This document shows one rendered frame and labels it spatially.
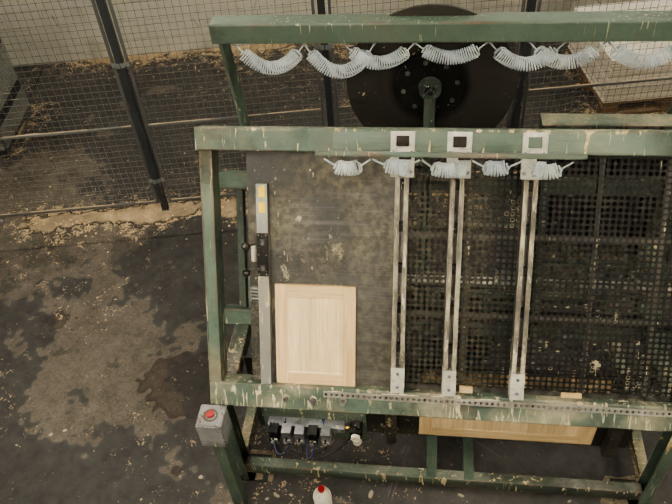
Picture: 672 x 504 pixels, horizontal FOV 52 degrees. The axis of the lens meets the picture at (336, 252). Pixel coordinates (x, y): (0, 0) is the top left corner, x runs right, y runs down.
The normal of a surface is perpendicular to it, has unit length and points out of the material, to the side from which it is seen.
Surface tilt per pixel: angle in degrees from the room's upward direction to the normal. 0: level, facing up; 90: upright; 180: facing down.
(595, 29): 90
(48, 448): 0
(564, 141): 59
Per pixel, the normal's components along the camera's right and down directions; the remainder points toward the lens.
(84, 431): -0.07, -0.71
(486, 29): -0.11, 0.70
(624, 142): -0.13, 0.24
